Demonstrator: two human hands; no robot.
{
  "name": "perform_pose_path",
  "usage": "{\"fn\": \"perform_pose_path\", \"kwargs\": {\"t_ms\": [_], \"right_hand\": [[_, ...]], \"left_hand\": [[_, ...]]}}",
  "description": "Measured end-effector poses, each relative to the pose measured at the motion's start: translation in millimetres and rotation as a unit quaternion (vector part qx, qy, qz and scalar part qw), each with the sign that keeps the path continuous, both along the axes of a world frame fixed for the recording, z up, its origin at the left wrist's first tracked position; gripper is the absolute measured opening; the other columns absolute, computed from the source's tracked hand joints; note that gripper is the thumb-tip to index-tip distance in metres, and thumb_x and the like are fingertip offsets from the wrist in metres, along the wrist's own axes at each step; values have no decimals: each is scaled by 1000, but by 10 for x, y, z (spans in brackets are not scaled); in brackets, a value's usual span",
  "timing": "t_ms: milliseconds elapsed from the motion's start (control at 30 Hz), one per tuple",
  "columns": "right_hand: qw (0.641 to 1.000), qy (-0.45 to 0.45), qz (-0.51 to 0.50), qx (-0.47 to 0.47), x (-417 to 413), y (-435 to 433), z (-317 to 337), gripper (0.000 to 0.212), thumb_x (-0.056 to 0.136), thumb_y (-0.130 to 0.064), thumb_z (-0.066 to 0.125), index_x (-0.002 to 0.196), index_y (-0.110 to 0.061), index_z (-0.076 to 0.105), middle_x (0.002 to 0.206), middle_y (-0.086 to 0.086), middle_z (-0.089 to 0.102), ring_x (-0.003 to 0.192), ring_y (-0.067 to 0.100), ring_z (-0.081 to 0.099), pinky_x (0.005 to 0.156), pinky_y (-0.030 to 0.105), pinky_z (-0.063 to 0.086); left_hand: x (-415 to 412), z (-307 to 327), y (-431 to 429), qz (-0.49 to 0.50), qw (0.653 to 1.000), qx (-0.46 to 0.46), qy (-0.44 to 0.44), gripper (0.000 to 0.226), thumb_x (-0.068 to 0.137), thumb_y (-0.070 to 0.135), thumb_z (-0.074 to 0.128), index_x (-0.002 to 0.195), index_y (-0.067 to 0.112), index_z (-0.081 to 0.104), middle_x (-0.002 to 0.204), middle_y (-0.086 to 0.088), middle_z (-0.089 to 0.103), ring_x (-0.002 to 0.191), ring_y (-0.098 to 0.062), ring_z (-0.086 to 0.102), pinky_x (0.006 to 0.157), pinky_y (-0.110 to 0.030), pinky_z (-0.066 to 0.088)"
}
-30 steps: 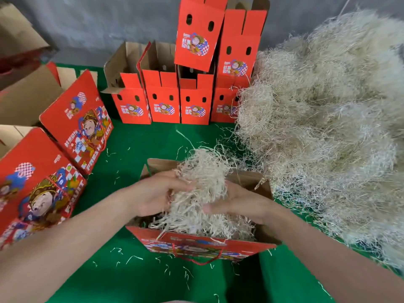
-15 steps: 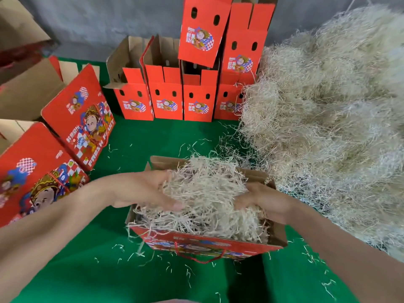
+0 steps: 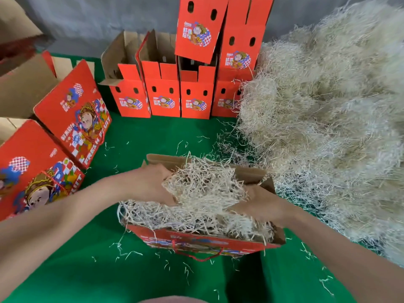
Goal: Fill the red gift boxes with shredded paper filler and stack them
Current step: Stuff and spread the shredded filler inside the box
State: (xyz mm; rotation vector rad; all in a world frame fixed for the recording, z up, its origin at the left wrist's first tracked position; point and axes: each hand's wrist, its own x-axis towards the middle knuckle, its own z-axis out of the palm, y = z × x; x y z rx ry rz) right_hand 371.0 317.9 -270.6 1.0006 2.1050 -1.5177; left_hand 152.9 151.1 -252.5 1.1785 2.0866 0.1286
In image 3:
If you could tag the person's left hand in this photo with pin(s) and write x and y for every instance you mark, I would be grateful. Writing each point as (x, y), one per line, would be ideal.
(151, 185)

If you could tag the person's right hand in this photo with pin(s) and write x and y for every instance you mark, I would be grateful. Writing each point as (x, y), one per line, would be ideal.
(265, 203)

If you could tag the small straw filler clump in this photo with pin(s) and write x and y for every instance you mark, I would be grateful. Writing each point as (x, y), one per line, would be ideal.
(202, 192)

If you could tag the red cardboard box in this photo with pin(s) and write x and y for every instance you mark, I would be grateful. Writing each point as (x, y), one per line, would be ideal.
(161, 91)
(245, 41)
(224, 101)
(202, 243)
(197, 97)
(129, 94)
(201, 31)

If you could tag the group of red boxes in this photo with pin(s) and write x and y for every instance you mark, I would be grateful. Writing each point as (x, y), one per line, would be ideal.
(63, 129)

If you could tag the pile of wood wool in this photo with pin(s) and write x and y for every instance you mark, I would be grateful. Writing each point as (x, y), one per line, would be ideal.
(328, 116)

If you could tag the person's right forearm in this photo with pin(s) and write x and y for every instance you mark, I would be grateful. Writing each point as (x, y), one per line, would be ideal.
(347, 255)

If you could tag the person's left forearm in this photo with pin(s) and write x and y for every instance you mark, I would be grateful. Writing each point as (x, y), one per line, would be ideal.
(57, 243)

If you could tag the person's pink clothing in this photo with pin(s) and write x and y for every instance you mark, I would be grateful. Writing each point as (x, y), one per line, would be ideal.
(173, 299)

